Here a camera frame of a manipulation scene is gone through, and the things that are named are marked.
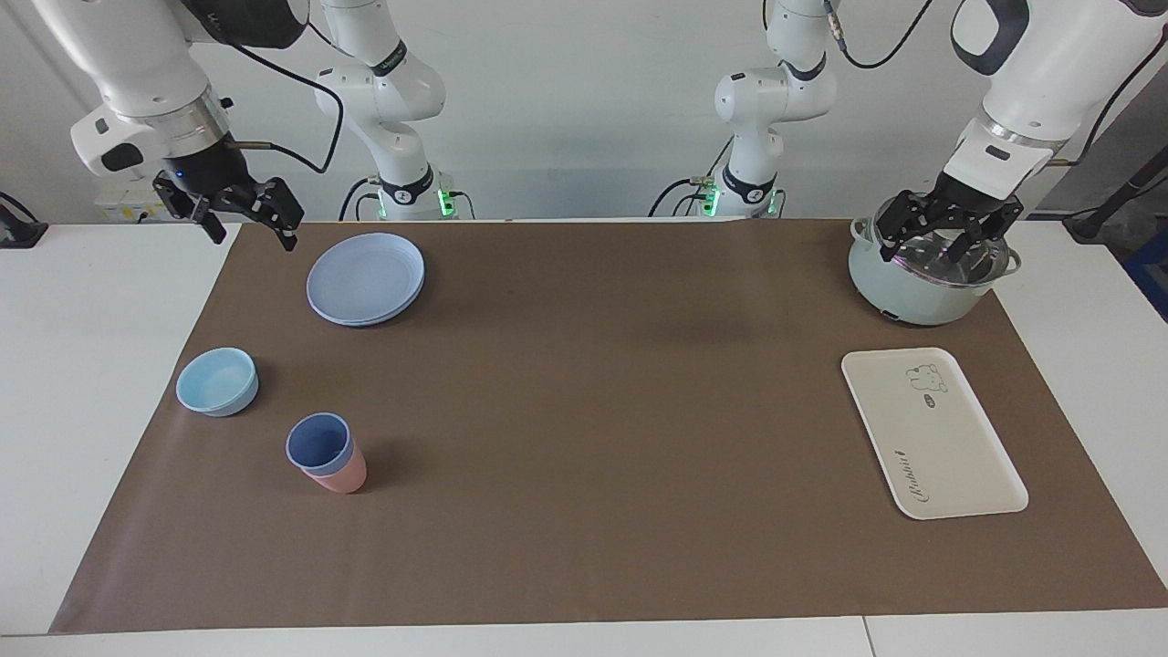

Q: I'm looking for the brown table mat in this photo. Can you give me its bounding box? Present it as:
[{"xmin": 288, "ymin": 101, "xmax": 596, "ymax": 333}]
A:
[{"xmin": 50, "ymin": 219, "xmax": 1168, "ymax": 635}]

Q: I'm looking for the blue plastic cup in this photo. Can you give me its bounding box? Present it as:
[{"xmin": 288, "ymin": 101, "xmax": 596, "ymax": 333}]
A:
[{"xmin": 286, "ymin": 412, "xmax": 354, "ymax": 477}]

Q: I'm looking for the black base cable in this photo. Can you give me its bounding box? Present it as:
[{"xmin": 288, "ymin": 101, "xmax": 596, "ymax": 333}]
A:
[
  {"xmin": 648, "ymin": 137, "xmax": 735, "ymax": 218},
  {"xmin": 339, "ymin": 178, "xmax": 380, "ymax": 222}
]

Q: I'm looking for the white power strip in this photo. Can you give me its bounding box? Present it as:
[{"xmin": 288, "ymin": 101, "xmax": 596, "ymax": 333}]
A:
[{"xmin": 96, "ymin": 178, "xmax": 174, "ymax": 223}]

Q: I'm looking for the cream rabbit print tray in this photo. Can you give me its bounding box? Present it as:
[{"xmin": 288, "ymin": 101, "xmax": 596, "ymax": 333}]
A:
[{"xmin": 840, "ymin": 347, "xmax": 1030, "ymax": 521}]

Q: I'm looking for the pale green cooking pot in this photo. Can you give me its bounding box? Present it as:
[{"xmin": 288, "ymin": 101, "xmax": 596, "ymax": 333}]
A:
[{"xmin": 848, "ymin": 196, "xmax": 1022, "ymax": 327}]

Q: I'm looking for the black table clamp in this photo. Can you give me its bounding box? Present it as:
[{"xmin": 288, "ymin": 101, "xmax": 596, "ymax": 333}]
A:
[{"xmin": 0, "ymin": 192, "xmax": 48, "ymax": 249}]

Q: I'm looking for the light blue bowl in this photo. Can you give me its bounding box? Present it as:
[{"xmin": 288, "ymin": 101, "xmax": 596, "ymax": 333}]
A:
[{"xmin": 175, "ymin": 348, "xmax": 260, "ymax": 418}]

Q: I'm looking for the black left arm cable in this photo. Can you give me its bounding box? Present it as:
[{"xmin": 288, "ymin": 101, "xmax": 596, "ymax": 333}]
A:
[{"xmin": 824, "ymin": 0, "xmax": 1168, "ymax": 167}]

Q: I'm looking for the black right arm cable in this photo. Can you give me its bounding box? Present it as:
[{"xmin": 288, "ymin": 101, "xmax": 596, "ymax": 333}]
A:
[{"xmin": 224, "ymin": 18, "xmax": 346, "ymax": 176}]

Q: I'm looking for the black camera stand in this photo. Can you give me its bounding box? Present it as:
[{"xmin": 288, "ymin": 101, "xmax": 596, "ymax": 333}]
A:
[{"xmin": 1063, "ymin": 146, "xmax": 1168, "ymax": 243}]

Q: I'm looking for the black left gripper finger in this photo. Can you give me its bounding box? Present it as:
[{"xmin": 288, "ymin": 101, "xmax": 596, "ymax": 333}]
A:
[
  {"xmin": 874, "ymin": 190, "xmax": 950, "ymax": 266},
  {"xmin": 949, "ymin": 203, "xmax": 1025, "ymax": 266}
]

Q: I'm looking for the blue box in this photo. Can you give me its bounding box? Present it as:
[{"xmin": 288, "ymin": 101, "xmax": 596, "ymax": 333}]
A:
[{"xmin": 1122, "ymin": 228, "xmax": 1168, "ymax": 320}]

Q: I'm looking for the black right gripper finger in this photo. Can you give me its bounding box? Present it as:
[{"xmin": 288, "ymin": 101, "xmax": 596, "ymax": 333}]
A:
[
  {"xmin": 153, "ymin": 173, "xmax": 227, "ymax": 245},
  {"xmin": 224, "ymin": 178, "xmax": 305, "ymax": 252}
]

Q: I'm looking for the pink plastic cup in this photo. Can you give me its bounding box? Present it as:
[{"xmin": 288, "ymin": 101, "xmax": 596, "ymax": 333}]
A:
[{"xmin": 301, "ymin": 438, "xmax": 368, "ymax": 495}]

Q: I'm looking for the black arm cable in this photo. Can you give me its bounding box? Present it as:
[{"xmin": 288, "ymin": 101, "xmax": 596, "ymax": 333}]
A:
[
  {"xmin": 824, "ymin": 0, "xmax": 1168, "ymax": 167},
  {"xmin": 224, "ymin": 18, "xmax": 346, "ymax": 176}
]

